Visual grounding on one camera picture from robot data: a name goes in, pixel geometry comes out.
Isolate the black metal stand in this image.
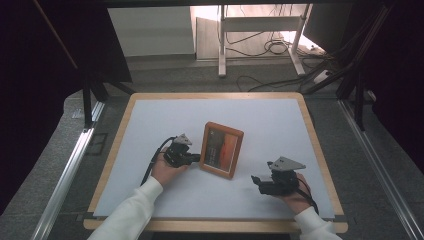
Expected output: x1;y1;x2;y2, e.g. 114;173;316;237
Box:
81;73;136;129
301;3;393;131

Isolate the dark grey monitor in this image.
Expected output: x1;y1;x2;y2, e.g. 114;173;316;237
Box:
303;3;354;54

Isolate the wooden photo frame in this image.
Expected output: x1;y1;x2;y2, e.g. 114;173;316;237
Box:
199;121;245;180

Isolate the white desk frame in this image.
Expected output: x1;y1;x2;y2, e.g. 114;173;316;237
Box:
218;3;313;78

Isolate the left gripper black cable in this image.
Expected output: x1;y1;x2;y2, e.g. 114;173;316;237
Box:
140;136;176;186

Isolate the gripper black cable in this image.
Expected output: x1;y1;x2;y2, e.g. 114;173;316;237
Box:
140;136;176;186
296;178;320;216

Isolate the person's left hand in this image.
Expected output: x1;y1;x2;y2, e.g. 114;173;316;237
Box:
150;151;189;187

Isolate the white cabinet panel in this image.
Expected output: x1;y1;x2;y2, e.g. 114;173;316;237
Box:
108;6;196;58

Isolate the light wooden board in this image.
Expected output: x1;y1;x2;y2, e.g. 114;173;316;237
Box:
195;16;221;61

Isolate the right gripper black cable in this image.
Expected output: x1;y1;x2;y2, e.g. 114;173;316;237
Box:
296;178;320;216

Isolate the dark curtain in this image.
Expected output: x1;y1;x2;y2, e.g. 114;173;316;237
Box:
361;0;424;174
0;0;133;214

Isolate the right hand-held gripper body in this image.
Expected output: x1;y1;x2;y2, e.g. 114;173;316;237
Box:
268;156;307;196

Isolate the aluminium rail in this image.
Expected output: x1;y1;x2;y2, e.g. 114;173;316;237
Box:
31;101;106;240
338;99;424;240

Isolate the black floor cable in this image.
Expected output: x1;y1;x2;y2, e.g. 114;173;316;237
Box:
236;74;321;93

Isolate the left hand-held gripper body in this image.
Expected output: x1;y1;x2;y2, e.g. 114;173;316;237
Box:
163;133;194;168

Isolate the white board with wooden frame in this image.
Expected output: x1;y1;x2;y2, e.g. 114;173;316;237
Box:
93;98;336;220

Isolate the person's right hand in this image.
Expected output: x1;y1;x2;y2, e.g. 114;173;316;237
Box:
277;173;313;215

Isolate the black cable bundle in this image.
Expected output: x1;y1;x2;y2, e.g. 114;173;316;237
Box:
224;31;293;58

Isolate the white power strip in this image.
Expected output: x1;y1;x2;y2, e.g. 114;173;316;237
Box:
313;69;333;84

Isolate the dark floor plate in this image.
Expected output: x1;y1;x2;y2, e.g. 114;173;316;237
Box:
85;133;109;156

